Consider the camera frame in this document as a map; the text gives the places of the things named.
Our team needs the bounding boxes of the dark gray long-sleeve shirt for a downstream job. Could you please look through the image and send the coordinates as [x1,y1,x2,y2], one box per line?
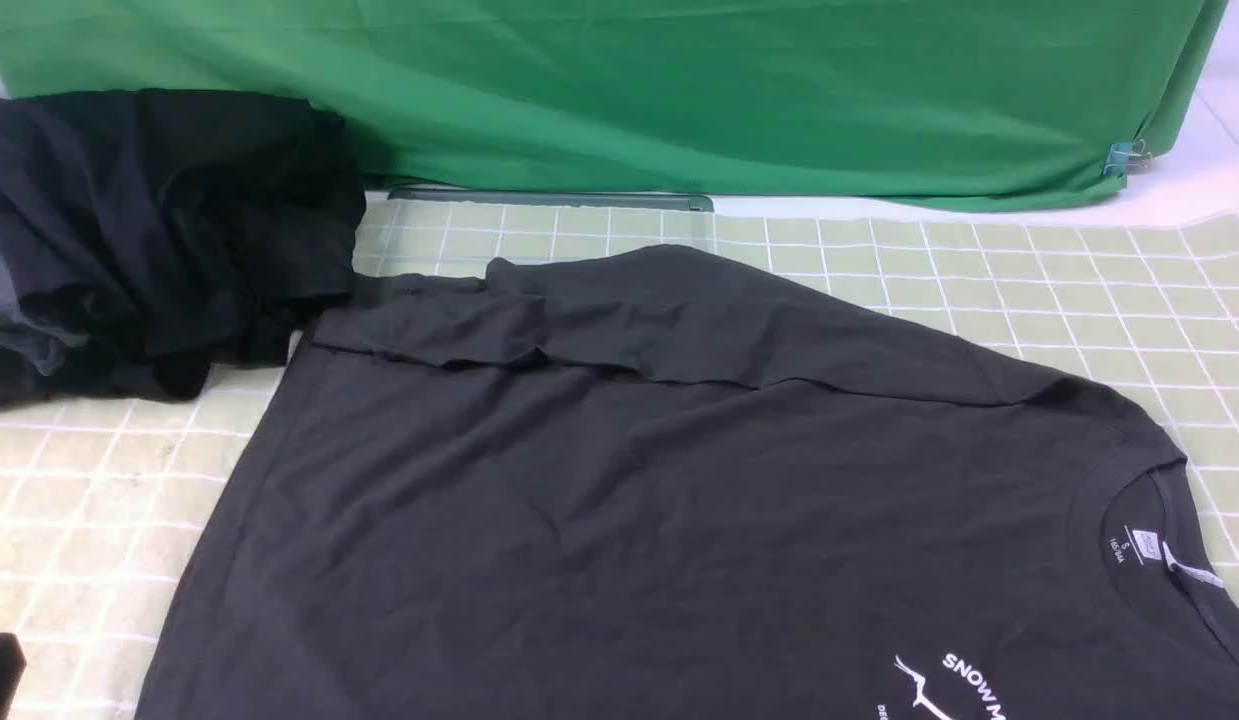
[135,245,1239,719]

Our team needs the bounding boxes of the green backdrop cloth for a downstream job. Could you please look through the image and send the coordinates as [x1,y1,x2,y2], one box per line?
[0,1,1227,213]

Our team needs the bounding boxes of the pile of black clothes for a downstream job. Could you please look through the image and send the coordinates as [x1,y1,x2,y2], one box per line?
[0,88,366,409]

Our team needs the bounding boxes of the blue binder clip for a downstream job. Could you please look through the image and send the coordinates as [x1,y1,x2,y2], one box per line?
[1101,138,1154,177]

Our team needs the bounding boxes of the light green checkered tablecloth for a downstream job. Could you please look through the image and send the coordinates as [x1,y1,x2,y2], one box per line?
[0,200,1239,719]

